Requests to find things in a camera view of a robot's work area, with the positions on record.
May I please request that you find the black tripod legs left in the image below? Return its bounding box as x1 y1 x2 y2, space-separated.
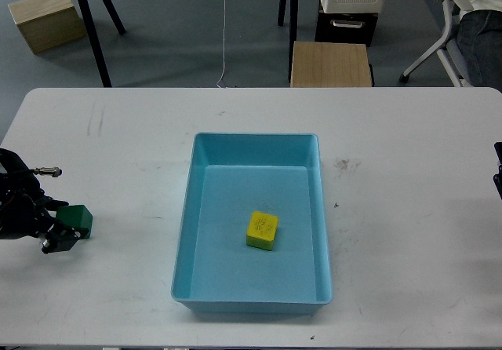
70 0 127 88

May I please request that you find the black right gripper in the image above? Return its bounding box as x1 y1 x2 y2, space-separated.
493 141 502 198

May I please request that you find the black stand legs centre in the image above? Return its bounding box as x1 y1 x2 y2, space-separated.
277 0 301 84

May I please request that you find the light wooden box left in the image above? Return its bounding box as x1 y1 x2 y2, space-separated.
8 0 87 54

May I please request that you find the seated person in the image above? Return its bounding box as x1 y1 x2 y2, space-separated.
457 0 501 91

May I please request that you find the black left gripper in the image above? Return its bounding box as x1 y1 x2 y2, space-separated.
1 193 88 253

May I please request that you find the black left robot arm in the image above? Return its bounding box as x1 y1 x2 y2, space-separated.
1 148 93 254

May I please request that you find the wooden box centre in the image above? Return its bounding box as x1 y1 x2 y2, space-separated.
290 42 372 88

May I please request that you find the blue plastic box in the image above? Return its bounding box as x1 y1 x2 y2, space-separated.
171 133 333 315

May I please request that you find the black drawer box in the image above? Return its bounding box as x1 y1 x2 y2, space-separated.
315 6 379 47

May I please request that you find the yellow block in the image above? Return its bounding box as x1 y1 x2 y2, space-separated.
246 211 279 251

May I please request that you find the white office chair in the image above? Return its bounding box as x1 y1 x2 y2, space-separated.
399 0 474 87

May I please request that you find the white hanging cable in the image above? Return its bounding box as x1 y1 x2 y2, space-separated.
216 0 229 89

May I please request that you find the green block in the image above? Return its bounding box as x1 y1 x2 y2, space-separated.
56 205 93 239

